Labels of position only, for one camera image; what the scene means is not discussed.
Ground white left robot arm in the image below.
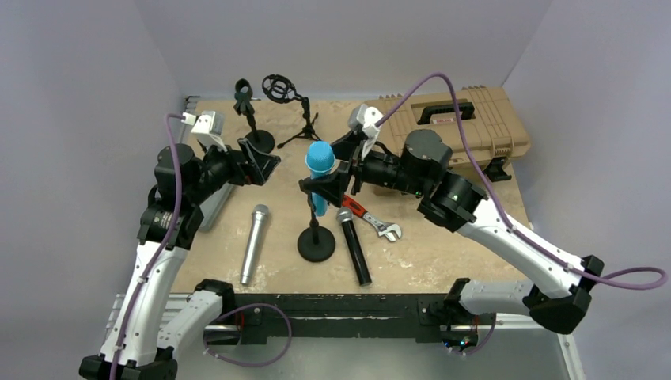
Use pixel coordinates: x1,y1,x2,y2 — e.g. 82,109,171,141
79,139,281,379

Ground black round base mic stand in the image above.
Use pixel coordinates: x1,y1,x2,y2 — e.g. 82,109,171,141
233,78,275,154

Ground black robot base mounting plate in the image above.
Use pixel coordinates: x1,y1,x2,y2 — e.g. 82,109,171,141
205,294,494,346

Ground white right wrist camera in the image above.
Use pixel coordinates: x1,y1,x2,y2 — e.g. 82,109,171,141
347,103,384,159

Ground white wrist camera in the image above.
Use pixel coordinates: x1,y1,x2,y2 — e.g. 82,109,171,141
181,110,228,152
347,103,384,159

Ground tan plastic tool case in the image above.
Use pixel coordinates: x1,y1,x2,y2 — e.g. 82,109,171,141
378,85,531,183

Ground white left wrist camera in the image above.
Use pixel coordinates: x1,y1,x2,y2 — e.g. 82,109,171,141
181,110,228,152

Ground black microphone with mesh head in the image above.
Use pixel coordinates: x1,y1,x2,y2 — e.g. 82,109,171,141
336,207,372,287

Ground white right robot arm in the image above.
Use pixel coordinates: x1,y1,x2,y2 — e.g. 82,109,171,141
299,129,604,334

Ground silver mesh head microphone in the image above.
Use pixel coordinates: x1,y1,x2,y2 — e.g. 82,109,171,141
240,204,271,286

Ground black tripod shock mount stand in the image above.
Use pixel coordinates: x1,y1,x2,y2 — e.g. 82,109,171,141
261,74,323,152

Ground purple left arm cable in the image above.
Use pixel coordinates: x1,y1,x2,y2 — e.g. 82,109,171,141
107,112,293,380

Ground aluminium table frame rails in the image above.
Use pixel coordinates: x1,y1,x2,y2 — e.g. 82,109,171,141
107,95,199,337

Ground blue foam covered microphone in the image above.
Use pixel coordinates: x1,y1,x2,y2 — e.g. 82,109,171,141
305,141,336,217

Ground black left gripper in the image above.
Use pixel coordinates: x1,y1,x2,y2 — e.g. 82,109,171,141
187,135,279,205

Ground red handled adjustable wrench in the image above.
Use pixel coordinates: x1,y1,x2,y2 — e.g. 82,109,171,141
342,196,403,242

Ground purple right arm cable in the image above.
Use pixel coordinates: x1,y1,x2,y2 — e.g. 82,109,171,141
374,72,669,358

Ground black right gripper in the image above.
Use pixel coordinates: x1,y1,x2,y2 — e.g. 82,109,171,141
305,127,428,205

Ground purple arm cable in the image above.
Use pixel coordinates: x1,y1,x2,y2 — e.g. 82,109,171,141
107,112,293,380
374,72,669,358

